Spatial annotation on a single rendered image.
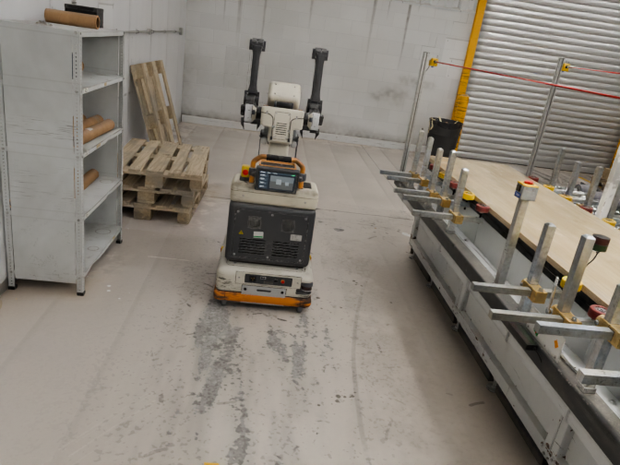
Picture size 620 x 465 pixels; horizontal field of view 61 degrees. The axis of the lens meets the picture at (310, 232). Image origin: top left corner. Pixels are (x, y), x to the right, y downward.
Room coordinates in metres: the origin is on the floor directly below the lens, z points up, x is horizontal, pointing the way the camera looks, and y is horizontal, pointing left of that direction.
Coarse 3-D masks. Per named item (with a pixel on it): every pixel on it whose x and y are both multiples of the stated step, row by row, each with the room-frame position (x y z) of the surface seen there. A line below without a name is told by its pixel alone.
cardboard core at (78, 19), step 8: (48, 8) 3.36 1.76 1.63; (48, 16) 3.33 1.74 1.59; (56, 16) 3.33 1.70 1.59; (64, 16) 3.34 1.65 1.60; (72, 16) 3.35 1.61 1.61; (80, 16) 3.36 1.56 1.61; (88, 16) 3.37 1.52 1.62; (96, 16) 3.38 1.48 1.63; (64, 24) 3.37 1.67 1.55; (72, 24) 3.36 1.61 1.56; (80, 24) 3.36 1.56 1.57; (88, 24) 3.36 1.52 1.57; (96, 24) 3.43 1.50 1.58
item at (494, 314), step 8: (496, 312) 1.72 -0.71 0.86; (504, 312) 1.73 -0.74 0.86; (512, 312) 1.74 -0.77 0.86; (520, 312) 1.75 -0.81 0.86; (528, 312) 1.76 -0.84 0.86; (504, 320) 1.72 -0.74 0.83; (512, 320) 1.72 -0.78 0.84; (520, 320) 1.73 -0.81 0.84; (528, 320) 1.73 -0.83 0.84; (536, 320) 1.73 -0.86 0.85; (544, 320) 1.74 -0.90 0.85; (552, 320) 1.74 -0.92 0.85; (560, 320) 1.74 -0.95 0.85; (584, 320) 1.76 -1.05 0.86; (592, 320) 1.77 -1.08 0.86
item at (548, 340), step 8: (536, 312) 1.91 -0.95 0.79; (528, 328) 1.93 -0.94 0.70; (544, 336) 1.82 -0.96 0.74; (552, 336) 1.77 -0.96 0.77; (560, 336) 1.73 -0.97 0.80; (544, 344) 1.80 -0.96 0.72; (552, 344) 1.76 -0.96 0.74; (560, 344) 1.71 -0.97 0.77; (552, 352) 1.74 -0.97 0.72; (560, 352) 1.70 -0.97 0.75
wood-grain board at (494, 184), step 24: (456, 168) 4.03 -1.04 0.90; (480, 168) 4.18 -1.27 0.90; (504, 168) 4.33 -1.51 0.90; (480, 192) 3.36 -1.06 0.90; (504, 192) 3.46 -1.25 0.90; (552, 192) 3.68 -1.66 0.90; (504, 216) 2.87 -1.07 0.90; (528, 216) 2.95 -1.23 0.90; (552, 216) 3.03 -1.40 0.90; (576, 216) 3.11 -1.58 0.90; (528, 240) 2.51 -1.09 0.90; (576, 240) 2.62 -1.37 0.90; (552, 264) 2.26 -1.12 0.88; (600, 264) 2.30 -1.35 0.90; (600, 288) 2.00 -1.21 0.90
